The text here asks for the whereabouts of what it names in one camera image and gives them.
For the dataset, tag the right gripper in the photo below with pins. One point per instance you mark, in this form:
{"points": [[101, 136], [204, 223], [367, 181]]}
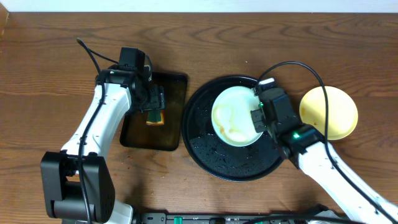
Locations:
{"points": [[257, 116]]}

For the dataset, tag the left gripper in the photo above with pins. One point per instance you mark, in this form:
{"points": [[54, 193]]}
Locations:
{"points": [[155, 101]]}

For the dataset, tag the light blue plate front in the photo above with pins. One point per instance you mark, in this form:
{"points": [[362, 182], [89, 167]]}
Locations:
{"points": [[231, 116]]}

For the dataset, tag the green and orange sponge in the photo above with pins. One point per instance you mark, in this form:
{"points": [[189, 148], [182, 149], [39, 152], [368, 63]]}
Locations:
{"points": [[155, 118]]}

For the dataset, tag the yellow plate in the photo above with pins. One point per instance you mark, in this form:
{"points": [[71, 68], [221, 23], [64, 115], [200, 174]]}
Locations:
{"points": [[339, 114]]}

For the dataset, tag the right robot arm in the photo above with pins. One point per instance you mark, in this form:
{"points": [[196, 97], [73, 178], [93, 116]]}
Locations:
{"points": [[310, 151]]}

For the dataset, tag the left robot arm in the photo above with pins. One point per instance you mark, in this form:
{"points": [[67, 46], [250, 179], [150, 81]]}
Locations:
{"points": [[76, 181]]}

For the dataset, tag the black rectangular tray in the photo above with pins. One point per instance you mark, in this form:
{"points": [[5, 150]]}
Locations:
{"points": [[137, 133]]}

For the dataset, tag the black round tray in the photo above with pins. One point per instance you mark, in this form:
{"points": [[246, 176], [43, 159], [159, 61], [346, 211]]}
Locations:
{"points": [[210, 152]]}

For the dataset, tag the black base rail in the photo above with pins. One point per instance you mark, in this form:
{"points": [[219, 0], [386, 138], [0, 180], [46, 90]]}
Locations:
{"points": [[163, 218]]}

